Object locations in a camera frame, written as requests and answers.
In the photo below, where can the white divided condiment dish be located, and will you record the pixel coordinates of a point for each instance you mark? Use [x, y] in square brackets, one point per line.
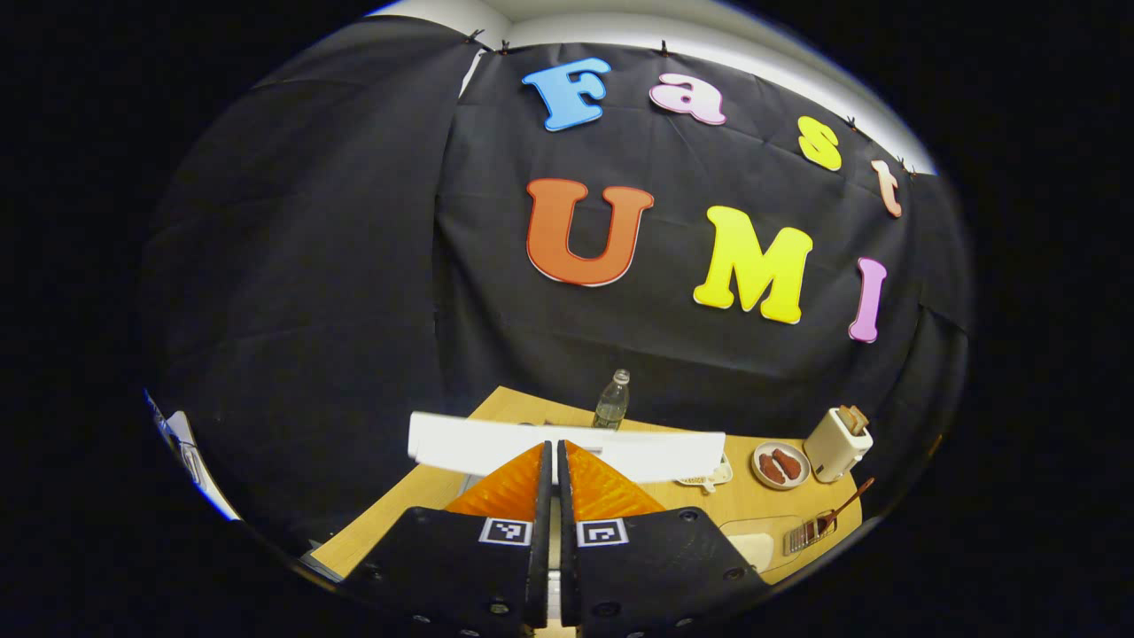
[709, 478]

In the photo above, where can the white rice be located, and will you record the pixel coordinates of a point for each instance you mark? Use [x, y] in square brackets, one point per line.
[755, 549]

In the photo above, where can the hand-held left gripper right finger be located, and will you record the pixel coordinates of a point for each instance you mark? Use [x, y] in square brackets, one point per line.
[567, 576]

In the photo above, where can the round white plate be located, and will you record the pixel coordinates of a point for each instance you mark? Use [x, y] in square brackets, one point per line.
[758, 447]

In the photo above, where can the brown meat piece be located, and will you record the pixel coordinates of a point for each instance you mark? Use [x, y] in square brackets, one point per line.
[788, 462]
[771, 470]

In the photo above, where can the white rice cooker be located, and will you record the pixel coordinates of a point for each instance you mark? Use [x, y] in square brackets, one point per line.
[478, 443]

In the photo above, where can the toasted bread slice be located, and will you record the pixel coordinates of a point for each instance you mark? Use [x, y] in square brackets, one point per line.
[855, 418]

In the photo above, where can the clear plastic water bottle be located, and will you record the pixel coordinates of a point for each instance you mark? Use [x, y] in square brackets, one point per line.
[611, 408]

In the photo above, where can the black backdrop cloth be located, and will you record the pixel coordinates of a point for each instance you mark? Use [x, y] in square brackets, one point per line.
[354, 266]

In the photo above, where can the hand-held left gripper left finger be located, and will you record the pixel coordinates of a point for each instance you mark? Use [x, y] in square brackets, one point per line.
[541, 576]

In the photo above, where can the white toaster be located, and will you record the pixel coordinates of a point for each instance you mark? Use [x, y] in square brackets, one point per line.
[833, 452]

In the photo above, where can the computer monitor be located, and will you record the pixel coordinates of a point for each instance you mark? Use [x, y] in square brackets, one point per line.
[190, 452]

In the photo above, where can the wooden spoon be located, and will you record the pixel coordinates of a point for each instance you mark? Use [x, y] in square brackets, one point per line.
[846, 505]

